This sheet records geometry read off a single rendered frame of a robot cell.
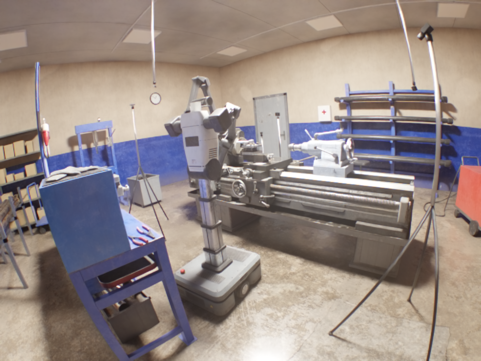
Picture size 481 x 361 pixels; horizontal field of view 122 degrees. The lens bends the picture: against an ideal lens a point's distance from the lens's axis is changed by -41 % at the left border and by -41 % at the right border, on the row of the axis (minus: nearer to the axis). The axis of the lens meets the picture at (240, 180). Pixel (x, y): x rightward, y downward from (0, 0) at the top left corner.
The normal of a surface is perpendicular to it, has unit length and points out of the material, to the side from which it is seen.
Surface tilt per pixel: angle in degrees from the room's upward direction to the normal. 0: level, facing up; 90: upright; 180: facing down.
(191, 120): 90
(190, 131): 90
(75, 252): 90
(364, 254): 90
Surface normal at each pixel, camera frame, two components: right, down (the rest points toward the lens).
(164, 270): 0.73, 0.10
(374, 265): -0.68, 0.23
